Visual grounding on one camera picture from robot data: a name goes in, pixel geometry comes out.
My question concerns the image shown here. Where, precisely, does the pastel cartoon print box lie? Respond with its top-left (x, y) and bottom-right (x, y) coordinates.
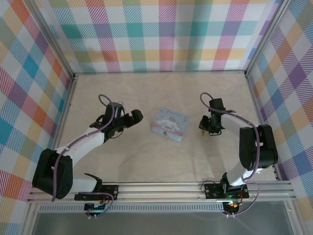
top-left (151, 106), bottom-right (192, 143)

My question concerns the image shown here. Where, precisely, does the left green circuit board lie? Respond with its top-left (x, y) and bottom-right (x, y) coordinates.
top-left (84, 202), bottom-right (109, 212)

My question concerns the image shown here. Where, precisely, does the green circuit board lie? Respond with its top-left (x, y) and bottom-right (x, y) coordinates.
top-left (84, 202), bottom-right (109, 212)
top-left (223, 200), bottom-right (241, 212)

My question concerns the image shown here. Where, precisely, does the right green circuit board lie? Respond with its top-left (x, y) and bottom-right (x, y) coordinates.
top-left (223, 200), bottom-right (241, 212)

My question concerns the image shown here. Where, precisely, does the grey metal plate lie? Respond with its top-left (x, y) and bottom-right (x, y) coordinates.
top-left (23, 212), bottom-right (298, 235)

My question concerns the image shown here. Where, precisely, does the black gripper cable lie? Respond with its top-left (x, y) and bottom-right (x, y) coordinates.
top-left (209, 126), bottom-right (225, 136)

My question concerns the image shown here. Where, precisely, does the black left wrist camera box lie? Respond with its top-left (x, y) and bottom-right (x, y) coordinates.
top-left (110, 102), bottom-right (126, 116)

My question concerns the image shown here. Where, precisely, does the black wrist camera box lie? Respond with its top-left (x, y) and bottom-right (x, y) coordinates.
top-left (208, 97), bottom-right (226, 112)
top-left (110, 102), bottom-right (126, 116)

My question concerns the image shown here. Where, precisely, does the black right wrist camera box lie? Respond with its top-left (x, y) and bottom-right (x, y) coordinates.
top-left (208, 97), bottom-right (226, 112)

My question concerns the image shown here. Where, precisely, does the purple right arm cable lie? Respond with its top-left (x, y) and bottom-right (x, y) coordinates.
top-left (200, 92), bottom-right (261, 184)

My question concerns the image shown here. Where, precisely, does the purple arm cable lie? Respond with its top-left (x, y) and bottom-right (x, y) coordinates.
top-left (51, 94), bottom-right (117, 203)
top-left (200, 92), bottom-right (261, 184)

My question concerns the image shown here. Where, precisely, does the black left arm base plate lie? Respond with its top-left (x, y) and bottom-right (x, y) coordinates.
top-left (74, 184), bottom-right (119, 202)

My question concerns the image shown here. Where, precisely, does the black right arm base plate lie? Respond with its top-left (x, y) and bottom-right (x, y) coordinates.
top-left (203, 182), bottom-right (250, 199)

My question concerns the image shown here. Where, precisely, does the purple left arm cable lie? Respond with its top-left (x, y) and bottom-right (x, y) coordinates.
top-left (51, 94), bottom-right (117, 203)

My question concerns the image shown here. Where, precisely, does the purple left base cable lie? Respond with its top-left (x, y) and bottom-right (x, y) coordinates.
top-left (76, 191), bottom-right (114, 217)

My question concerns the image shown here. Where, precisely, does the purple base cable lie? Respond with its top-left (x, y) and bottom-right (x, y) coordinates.
top-left (76, 191), bottom-right (114, 217)
top-left (228, 182), bottom-right (262, 217)

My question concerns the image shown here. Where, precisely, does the aluminium mounting rail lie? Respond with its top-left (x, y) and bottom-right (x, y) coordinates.
top-left (26, 181), bottom-right (297, 203)

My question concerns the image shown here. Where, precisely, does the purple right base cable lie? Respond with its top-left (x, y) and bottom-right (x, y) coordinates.
top-left (228, 182), bottom-right (262, 217)

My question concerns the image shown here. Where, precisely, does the slotted grey cable duct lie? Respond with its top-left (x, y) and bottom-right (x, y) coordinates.
top-left (38, 204), bottom-right (225, 213)

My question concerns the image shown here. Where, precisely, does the aluminium frame post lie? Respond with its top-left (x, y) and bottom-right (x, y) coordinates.
top-left (31, 0), bottom-right (75, 78)
top-left (244, 0), bottom-right (293, 75)

